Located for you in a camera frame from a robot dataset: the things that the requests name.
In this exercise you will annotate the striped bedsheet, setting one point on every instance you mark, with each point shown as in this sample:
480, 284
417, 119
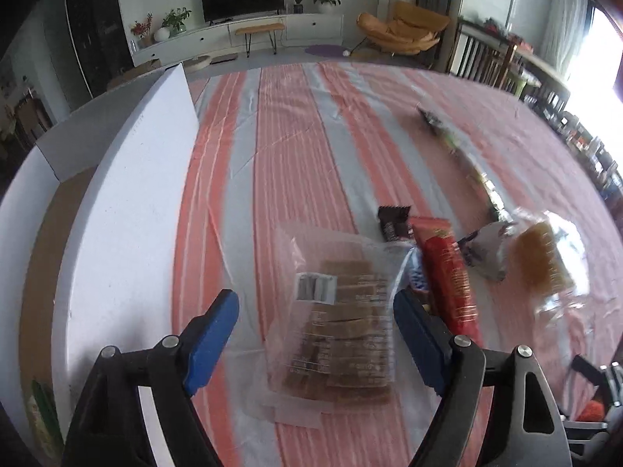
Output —
301, 155

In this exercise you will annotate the silver snack packet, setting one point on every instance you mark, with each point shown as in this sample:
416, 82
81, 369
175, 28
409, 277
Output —
486, 250

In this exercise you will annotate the clutter of jars and bottles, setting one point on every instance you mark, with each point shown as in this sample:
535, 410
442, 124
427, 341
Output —
594, 146

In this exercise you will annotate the white sheer curtain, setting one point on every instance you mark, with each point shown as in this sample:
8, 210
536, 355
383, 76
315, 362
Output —
567, 14

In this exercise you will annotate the blue and white snack packet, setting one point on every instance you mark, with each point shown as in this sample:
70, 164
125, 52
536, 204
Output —
417, 272

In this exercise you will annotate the black glass cabinet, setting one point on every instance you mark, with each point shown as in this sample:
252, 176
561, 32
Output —
97, 24

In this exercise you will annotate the purple floor mat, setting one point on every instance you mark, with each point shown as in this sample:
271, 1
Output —
323, 50

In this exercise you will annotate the cardboard box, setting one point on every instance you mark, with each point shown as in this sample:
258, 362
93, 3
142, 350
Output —
141, 65

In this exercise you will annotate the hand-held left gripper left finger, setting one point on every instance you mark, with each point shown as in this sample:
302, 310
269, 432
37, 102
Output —
214, 335

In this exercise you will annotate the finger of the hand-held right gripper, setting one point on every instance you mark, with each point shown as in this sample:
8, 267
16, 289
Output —
589, 368
584, 435

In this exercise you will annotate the white television cabinet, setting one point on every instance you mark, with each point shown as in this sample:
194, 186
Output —
311, 27

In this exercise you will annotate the white round vase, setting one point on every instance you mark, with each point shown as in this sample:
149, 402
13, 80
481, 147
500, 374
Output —
162, 34

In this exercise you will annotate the orange lounge chair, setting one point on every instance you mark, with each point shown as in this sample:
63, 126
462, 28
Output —
404, 29

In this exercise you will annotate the wooden bench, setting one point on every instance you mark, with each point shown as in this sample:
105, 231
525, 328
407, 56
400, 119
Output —
258, 27

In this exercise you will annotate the bagged bread loaf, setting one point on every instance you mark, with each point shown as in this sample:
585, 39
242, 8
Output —
540, 258

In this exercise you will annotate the leafy plant in pot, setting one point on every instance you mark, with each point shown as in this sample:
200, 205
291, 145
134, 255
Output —
176, 19

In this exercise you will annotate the dark brown chocolate packet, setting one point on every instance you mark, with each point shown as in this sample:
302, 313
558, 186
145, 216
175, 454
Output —
394, 226

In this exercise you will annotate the window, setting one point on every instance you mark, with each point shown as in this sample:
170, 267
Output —
598, 68

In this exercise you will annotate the small potted plant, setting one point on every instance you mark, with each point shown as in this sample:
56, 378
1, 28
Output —
297, 2

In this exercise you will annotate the red flower arrangement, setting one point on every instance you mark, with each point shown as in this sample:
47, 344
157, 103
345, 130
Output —
141, 29

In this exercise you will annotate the green snack packet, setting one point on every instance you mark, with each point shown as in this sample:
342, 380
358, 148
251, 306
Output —
44, 418

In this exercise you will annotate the dark wooden slatted sideboard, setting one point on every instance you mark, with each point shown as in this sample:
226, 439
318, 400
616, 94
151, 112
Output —
486, 53

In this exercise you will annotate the white box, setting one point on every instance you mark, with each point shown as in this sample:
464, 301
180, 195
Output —
126, 204

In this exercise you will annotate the clear bag of brown biscuits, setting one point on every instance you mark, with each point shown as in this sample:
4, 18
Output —
340, 301

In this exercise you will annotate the long gummy candy packet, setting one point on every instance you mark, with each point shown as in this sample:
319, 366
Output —
457, 146

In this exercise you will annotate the red snack packet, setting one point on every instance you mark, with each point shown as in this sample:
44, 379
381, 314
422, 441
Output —
445, 272

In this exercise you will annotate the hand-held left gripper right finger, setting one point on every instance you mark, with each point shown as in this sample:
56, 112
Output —
418, 345

